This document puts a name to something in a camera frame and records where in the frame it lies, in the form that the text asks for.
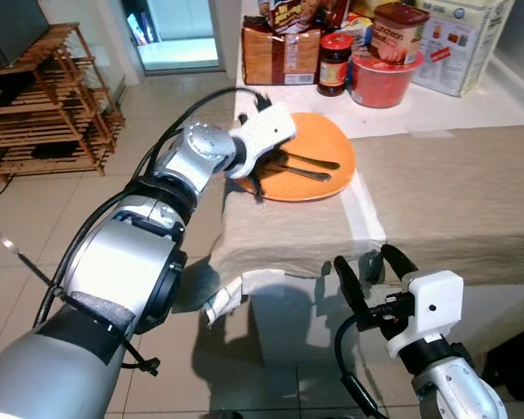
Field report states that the canister with brown lid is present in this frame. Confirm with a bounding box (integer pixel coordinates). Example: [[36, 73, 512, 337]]
[[369, 2, 431, 67]]

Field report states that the white table liner sheet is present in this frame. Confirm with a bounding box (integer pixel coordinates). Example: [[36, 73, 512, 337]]
[[201, 170, 387, 326]]

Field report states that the brown bread bag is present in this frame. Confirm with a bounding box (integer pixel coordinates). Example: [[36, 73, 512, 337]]
[[241, 17, 323, 87]]

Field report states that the wooden slatted shelf rack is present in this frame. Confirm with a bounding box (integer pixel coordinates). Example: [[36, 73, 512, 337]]
[[0, 23, 125, 181]]

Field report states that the red plastic bowl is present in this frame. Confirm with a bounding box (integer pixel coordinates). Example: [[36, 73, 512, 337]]
[[348, 48, 425, 110]]

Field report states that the dark jar with red lid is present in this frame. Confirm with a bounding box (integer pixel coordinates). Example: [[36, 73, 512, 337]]
[[317, 31, 355, 98]]

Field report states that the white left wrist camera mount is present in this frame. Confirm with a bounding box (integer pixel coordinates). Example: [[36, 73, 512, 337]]
[[230, 102, 297, 180]]

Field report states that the black appliance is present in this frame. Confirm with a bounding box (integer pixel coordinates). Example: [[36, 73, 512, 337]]
[[0, 0, 51, 72]]

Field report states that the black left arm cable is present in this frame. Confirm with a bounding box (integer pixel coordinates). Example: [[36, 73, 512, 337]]
[[35, 86, 274, 328]]

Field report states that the beige tablecloth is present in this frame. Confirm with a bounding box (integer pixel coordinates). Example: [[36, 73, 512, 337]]
[[208, 125, 524, 302]]

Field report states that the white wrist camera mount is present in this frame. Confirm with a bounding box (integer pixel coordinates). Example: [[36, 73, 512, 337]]
[[391, 270, 465, 352], [230, 102, 297, 180]]

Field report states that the metal fork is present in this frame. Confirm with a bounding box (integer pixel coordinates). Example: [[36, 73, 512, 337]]
[[273, 162, 333, 184]]

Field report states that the white printed carton box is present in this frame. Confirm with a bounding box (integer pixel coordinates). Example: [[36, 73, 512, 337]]
[[410, 0, 514, 98]]

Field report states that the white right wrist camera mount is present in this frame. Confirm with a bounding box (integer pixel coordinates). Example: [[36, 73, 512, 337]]
[[391, 270, 465, 352]]

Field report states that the orange plastic plate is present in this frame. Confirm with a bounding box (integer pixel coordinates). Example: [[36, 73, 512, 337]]
[[234, 112, 357, 203]]

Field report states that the red printed cereal bag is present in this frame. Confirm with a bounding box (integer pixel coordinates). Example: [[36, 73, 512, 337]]
[[259, 0, 352, 36]]

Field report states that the metal spoon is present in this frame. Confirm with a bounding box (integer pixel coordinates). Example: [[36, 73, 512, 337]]
[[279, 150, 342, 171]]

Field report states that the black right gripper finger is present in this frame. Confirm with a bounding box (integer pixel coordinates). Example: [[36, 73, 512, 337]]
[[334, 255, 374, 330], [380, 243, 420, 282]]

